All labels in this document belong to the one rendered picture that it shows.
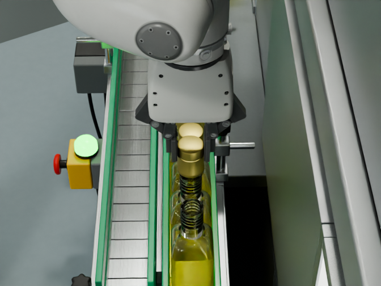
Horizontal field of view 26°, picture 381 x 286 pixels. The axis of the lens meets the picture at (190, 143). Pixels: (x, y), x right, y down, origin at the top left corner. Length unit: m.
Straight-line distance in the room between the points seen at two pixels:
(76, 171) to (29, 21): 2.09
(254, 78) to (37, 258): 0.57
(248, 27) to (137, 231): 0.58
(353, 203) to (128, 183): 0.75
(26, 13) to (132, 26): 2.85
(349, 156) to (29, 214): 1.13
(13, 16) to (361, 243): 3.04
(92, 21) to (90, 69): 0.93
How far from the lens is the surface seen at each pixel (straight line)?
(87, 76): 1.75
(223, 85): 0.95
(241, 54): 1.68
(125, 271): 1.30
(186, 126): 1.11
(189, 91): 0.95
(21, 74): 2.13
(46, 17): 3.60
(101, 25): 0.81
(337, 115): 0.80
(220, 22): 0.88
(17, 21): 3.60
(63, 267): 1.70
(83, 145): 1.53
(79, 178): 1.57
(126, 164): 1.45
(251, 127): 1.52
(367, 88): 0.74
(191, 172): 1.05
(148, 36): 0.79
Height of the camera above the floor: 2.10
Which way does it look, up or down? 45 degrees down
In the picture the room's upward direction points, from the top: straight up
